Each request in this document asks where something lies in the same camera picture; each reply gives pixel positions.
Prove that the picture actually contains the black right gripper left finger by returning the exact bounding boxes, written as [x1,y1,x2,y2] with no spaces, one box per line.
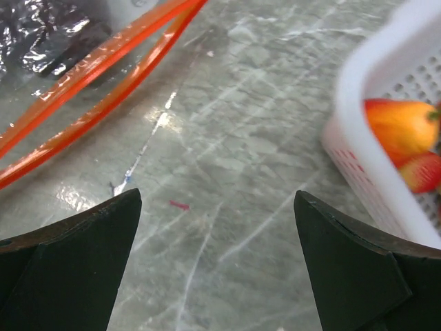
[1,188,142,331]

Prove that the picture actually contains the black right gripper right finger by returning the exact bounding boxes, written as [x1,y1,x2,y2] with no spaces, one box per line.
[294,190,440,331]

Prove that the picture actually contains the red fake cherry bunch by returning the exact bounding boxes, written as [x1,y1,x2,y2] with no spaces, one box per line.
[399,152,440,194]

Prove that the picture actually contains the small orange red fruit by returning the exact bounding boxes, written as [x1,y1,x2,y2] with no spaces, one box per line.
[363,99,440,159]

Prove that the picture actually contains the clear zip top bag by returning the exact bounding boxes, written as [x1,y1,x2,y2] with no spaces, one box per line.
[1,0,206,188]

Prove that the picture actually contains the white perforated basket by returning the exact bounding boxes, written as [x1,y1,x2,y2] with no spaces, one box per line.
[322,1,440,248]

